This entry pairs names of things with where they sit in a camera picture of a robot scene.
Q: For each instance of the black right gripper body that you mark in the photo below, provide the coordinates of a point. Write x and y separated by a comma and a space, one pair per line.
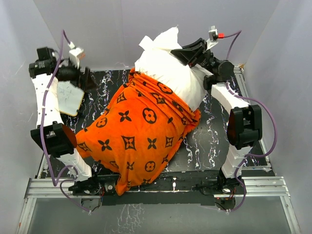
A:
200, 57

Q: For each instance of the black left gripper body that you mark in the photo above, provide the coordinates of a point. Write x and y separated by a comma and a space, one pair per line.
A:
81, 82

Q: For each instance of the white pillow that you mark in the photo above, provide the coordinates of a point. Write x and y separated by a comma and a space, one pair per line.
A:
157, 62

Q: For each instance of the orange patterned plush pillowcase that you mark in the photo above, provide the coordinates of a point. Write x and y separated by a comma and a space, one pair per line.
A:
139, 132

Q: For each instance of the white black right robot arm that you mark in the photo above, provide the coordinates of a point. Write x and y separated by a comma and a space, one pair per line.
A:
245, 121

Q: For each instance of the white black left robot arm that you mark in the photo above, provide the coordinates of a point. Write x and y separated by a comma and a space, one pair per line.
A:
51, 134

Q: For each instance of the small white dry-erase board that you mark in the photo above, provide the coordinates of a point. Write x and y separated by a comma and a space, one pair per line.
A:
69, 98

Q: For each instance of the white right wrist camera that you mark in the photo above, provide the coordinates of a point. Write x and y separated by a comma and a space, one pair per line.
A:
214, 36

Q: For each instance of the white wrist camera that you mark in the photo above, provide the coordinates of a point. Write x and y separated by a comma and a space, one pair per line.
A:
214, 36
76, 54

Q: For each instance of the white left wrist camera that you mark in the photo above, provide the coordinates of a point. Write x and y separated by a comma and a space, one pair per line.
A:
76, 54

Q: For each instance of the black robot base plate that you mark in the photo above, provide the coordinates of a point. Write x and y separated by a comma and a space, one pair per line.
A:
190, 187

